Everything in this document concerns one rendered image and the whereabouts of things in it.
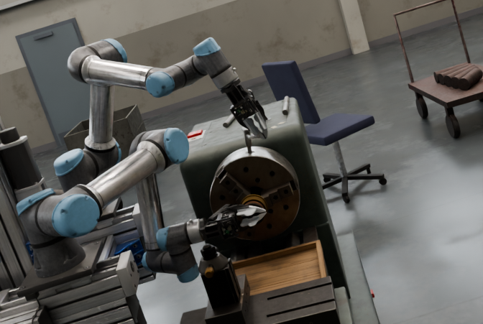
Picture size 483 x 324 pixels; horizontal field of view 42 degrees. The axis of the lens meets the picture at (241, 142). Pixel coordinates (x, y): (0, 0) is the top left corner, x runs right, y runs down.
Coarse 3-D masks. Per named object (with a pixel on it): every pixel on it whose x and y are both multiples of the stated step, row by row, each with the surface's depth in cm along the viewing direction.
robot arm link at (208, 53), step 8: (208, 40) 192; (200, 48) 192; (208, 48) 192; (216, 48) 193; (200, 56) 193; (208, 56) 192; (216, 56) 193; (224, 56) 195; (200, 64) 195; (208, 64) 193; (216, 64) 193; (224, 64) 194; (200, 72) 197; (208, 72) 195; (216, 72) 193
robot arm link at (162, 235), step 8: (176, 224) 207; (184, 224) 205; (160, 232) 205; (168, 232) 204; (176, 232) 204; (184, 232) 203; (160, 240) 204; (168, 240) 204; (176, 240) 203; (184, 240) 203; (160, 248) 205; (168, 248) 205; (176, 248) 204; (184, 248) 205
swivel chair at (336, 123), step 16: (272, 64) 499; (288, 64) 477; (272, 80) 511; (288, 80) 489; (288, 96) 502; (304, 96) 483; (304, 112) 494; (320, 128) 501; (336, 128) 486; (352, 128) 483; (320, 144) 481; (336, 144) 506; (336, 160) 511; (336, 176) 522; (352, 176) 509; (368, 176) 503; (384, 176) 500
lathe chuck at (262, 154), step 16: (240, 160) 216; (256, 160) 216; (272, 160) 216; (240, 176) 218; (256, 176) 218; (272, 176) 217; (288, 176) 217; (224, 192) 220; (272, 208) 220; (288, 208) 220; (272, 224) 222; (288, 224) 221; (256, 240) 224
